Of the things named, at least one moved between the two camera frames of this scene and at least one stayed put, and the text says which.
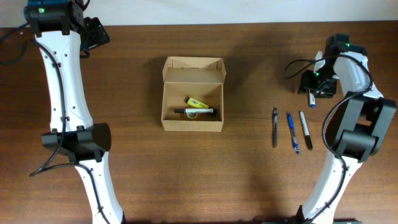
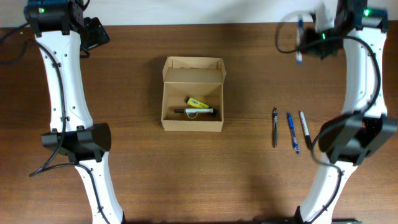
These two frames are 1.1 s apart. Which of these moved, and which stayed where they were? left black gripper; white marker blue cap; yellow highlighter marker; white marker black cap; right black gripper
Moved: white marker blue cap; right black gripper
Stayed: left black gripper; yellow highlighter marker; white marker black cap
